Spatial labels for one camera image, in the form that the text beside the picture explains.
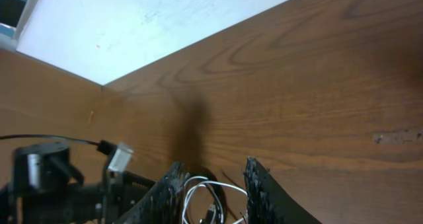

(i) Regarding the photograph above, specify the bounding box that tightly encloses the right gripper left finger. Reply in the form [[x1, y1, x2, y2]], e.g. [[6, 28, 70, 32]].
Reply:
[[114, 162, 186, 224]]

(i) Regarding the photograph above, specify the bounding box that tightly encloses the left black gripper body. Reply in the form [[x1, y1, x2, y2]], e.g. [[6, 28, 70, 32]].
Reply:
[[98, 170, 156, 223]]

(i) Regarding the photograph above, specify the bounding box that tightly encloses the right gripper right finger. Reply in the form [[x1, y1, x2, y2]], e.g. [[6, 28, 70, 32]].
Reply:
[[244, 157, 321, 224]]

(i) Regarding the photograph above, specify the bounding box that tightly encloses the white USB cable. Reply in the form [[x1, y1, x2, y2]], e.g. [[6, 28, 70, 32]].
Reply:
[[180, 175, 249, 224]]

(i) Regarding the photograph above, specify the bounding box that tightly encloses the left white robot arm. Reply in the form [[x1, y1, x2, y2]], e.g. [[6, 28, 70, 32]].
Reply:
[[1, 141, 155, 223]]

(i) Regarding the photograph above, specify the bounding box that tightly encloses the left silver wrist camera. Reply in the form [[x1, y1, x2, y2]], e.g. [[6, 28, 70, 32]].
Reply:
[[107, 143, 134, 172]]

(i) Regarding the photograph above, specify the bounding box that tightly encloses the left black camera cable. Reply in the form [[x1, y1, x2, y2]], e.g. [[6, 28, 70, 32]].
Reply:
[[0, 133, 116, 156]]

